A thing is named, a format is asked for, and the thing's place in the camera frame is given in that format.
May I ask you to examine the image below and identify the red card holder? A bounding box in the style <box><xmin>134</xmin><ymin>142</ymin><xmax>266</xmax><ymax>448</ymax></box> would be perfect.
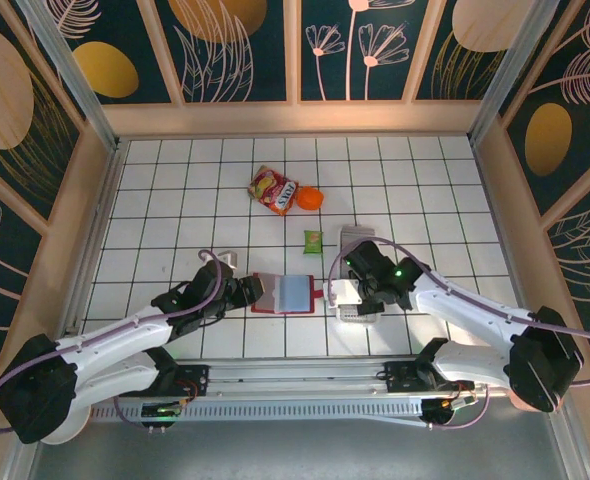
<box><xmin>250</xmin><ymin>272</ymin><xmax>326</xmax><ymax>316</ymax></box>

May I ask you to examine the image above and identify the blue credit card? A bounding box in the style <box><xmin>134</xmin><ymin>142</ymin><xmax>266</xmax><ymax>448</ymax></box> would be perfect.
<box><xmin>279</xmin><ymin>275</ymin><xmax>310</xmax><ymax>312</ymax></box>

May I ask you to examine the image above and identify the row of assorted cards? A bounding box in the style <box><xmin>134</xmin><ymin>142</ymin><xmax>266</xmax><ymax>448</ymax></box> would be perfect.
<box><xmin>342</xmin><ymin>225</ymin><xmax>375</xmax><ymax>247</ymax></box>

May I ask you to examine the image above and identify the small green snack packet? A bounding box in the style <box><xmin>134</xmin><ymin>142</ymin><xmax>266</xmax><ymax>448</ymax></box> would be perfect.
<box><xmin>302</xmin><ymin>229</ymin><xmax>324</xmax><ymax>256</ymax></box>

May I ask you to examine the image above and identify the red and yellow snack bag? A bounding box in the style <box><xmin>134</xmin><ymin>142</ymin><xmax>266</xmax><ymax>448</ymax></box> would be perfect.
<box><xmin>247</xmin><ymin>165</ymin><xmax>302</xmax><ymax>217</ymax></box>

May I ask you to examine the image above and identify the orange fruit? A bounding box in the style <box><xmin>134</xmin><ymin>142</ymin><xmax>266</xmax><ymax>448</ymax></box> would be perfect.
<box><xmin>294</xmin><ymin>185</ymin><xmax>325</xmax><ymax>211</ymax></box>

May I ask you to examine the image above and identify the black controller board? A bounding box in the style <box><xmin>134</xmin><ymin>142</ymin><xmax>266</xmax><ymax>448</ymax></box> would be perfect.
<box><xmin>421</xmin><ymin>394</ymin><xmax>478</xmax><ymax>426</ymax></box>
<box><xmin>141</xmin><ymin>401</ymin><xmax>182</xmax><ymax>427</ymax></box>

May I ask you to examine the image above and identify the panel with single flower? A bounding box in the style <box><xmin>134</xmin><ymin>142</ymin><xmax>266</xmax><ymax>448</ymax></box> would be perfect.
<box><xmin>0</xmin><ymin>177</ymin><xmax>44</xmax><ymax>364</ymax></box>

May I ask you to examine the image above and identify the panel with oval and feathers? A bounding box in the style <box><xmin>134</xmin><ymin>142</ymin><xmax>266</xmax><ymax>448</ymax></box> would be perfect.
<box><xmin>497</xmin><ymin>0</ymin><xmax>590</xmax><ymax>219</ymax></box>

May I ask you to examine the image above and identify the panel with leaf drawing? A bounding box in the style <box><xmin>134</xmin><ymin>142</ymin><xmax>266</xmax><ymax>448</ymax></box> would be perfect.
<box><xmin>154</xmin><ymin>0</ymin><xmax>294</xmax><ymax>106</ymax></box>

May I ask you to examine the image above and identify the panel with flower drawings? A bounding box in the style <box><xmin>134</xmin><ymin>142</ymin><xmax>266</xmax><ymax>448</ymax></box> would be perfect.
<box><xmin>294</xmin><ymin>0</ymin><xmax>434</xmax><ymax>105</ymax></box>

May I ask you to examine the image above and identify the panel with golden oval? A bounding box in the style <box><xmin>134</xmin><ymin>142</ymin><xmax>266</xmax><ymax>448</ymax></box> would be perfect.
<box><xmin>49</xmin><ymin>0</ymin><xmax>184</xmax><ymax>106</ymax></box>

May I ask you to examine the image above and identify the panel with beige disc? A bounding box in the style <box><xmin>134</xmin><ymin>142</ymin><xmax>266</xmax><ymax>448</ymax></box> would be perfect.
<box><xmin>412</xmin><ymin>0</ymin><xmax>531</xmax><ymax>104</ymax></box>
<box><xmin>0</xmin><ymin>19</ymin><xmax>84</xmax><ymax>224</ymax></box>

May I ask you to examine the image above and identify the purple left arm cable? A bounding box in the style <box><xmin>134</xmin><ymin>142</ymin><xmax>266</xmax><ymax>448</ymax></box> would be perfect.
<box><xmin>0</xmin><ymin>248</ymin><xmax>226</xmax><ymax>434</ymax></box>

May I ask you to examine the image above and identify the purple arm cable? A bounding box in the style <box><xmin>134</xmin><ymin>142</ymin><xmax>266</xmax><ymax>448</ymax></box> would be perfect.
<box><xmin>0</xmin><ymin>248</ymin><xmax>226</xmax><ymax>434</ymax></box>
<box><xmin>326</xmin><ymin>237</ymin><xmax>590</xmax><ymax>391</ymax></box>

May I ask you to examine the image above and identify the aluminium mounting rail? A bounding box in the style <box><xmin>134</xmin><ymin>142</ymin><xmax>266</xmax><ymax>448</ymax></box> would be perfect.
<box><xmin>174</xmin><ymin>355</ymin><xmax>491</xmax><ymax>399</ymax></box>

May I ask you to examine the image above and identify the slotted white cable duct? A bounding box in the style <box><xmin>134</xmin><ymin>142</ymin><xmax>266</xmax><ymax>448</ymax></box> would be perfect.
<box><xmin>89</xmin><ymin>397</ymin><xmax>426</xmax><ymax>425</ymax></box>

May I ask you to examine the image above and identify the aluminium frame side rail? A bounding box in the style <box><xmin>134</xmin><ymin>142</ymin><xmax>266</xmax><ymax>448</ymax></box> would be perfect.
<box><xmin>469</xmin><ymin>135</ymin><xmax>534</xmax><ymax>321</ymax></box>
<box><xmin>64</xmin><ymin>139</ymin><xmax>127</xmax><ymax>334</ymax></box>

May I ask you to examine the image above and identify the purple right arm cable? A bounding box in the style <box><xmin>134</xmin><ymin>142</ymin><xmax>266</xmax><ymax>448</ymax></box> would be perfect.
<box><xmin>326</xmin><ymin>237</ymin><xmax>590</xmax><ymax>391</ymax></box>

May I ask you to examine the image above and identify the aluminium frame post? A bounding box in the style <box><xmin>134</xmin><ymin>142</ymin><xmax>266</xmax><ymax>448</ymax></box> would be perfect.
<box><xmin>467</xmin><ymin>0</ymin><xmax>561</xmax><ymax>144</ymax></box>
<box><xmin>14</xmin><ymin>0</ymin><xmax>122</xmax><ymax>150</ymax></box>

